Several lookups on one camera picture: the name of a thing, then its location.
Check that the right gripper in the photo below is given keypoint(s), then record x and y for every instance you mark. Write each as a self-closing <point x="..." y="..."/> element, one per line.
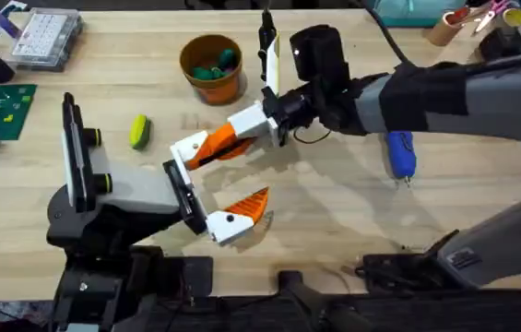
<point x="320" y="55"/>

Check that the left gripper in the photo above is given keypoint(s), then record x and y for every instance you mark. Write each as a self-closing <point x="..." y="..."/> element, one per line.
<point x="140" y="189"/>

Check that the orange ribbed wedge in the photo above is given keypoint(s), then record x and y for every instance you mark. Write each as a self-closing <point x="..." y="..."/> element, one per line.
<point x="202" y="154"/>

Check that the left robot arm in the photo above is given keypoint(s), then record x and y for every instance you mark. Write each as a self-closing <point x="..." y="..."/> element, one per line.
<point x="103" y="286"/>

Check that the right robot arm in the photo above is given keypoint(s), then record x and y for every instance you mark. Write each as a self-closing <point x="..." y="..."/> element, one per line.
<point x="495" y="101"/>

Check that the green yellow vegetable toy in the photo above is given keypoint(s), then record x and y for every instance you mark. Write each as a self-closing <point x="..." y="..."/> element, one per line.
<point x="140" y="132"/>

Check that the blue electric screwdriver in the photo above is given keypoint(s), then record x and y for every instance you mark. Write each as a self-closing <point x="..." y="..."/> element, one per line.
<point x="400" y="154"/>

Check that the orange tub with toys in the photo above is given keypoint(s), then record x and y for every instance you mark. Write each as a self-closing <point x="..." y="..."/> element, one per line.
<point x="211" y="69"/>

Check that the right black upright wrist plate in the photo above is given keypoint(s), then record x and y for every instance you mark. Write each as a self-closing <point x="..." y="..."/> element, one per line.
<point x="271" y="55"/>

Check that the black upright wrist plate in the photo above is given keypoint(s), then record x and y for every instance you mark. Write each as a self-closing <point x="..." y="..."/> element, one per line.
<point x="271" y="55"/>
<point x="75" y="152"/>

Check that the left black upright wrist plate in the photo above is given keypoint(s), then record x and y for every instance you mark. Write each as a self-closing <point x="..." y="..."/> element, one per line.
<point x="75" y="152"/>

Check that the teal box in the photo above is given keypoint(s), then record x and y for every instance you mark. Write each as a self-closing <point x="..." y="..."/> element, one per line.
<point x="414" y="11"/>

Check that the clear plastic parts box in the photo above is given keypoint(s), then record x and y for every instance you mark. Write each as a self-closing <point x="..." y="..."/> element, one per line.
<point x="45" y="39"/>

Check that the cardboard tube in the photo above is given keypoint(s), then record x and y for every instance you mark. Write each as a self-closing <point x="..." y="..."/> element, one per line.
<point x="444" y="27"/>

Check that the yellow tape roll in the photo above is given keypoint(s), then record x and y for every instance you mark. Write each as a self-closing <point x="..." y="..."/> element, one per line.
<point x="517" y="17"/>

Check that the black rail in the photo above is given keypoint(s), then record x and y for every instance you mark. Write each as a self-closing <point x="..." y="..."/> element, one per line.
<point x="380" y="313"/>

